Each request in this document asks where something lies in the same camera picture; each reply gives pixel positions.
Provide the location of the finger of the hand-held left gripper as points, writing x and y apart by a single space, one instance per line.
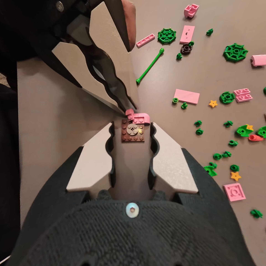
110 35
79 68

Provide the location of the green stick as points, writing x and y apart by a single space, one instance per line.
150 66

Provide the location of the green web piece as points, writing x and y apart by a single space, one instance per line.
235 52
166 36

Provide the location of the pink face tile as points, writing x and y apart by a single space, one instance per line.
187 34

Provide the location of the green spiky leaf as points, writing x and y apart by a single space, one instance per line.
262 132
211 171
242 132

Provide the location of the small pink plate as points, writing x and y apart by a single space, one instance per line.
241 91
244 98

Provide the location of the brown square plate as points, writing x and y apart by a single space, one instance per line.
124 138

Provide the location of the large pink smooth tile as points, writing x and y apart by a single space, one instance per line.
187 96

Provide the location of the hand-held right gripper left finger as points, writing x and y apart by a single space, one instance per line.
93 166

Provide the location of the pink square single-stud plate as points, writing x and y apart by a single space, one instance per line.
234 192

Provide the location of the person's black jacket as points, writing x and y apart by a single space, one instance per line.
8 145

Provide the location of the small red piece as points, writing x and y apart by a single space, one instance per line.
255 138

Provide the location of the person's left hand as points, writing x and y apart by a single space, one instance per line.
131 20

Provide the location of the scattered small green clips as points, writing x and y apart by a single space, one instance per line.
199 131

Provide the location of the thin pink tile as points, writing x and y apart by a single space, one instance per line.
145 39

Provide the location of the grey round tile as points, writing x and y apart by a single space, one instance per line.
132 129

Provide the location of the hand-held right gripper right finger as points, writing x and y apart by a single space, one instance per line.
174 168

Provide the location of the brown round plate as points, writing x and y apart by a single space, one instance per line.
185 49

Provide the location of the yellow star piece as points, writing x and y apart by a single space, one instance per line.
235 176
249 127
213 103

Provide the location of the person's left forearm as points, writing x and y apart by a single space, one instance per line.
12 31

